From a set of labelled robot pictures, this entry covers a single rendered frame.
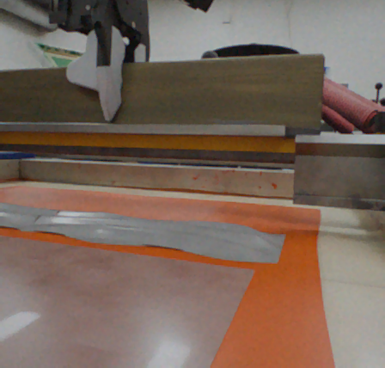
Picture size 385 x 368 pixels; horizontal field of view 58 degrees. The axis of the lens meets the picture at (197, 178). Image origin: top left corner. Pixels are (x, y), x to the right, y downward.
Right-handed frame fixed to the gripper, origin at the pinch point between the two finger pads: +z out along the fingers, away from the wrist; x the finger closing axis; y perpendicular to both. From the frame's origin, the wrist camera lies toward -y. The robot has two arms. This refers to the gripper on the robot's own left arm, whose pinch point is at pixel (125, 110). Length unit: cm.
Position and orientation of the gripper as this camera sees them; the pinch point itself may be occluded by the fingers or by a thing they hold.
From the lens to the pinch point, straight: 40.0
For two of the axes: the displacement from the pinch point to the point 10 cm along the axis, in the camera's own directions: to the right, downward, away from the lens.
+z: -0.3, 10.0, 0.9
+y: -9.5, -0.6, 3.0
